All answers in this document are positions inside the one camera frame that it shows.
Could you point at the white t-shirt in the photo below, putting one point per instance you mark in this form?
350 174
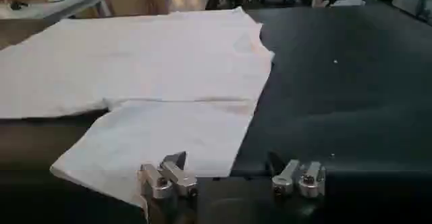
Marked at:
158 90

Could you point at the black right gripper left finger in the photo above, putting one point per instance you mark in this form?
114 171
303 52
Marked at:
168 177

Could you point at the white side table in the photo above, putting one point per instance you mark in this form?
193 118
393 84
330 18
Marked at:
50 4

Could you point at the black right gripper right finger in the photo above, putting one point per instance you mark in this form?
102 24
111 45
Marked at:
297 178

